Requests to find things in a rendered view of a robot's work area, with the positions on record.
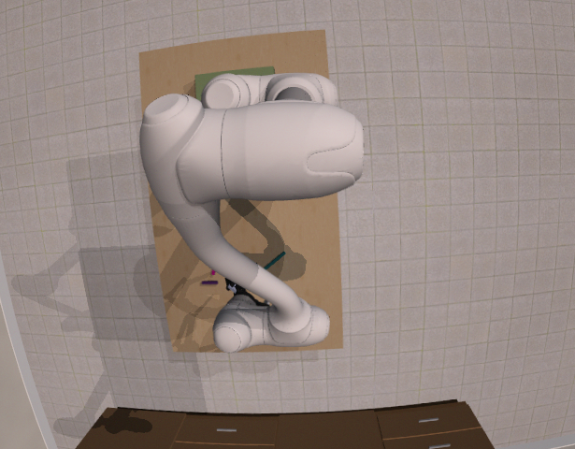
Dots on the turquoise rod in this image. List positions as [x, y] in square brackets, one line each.
[275, 260]

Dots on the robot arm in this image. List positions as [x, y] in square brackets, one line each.
[236, 147]

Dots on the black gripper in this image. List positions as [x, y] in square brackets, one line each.
[238, 290]

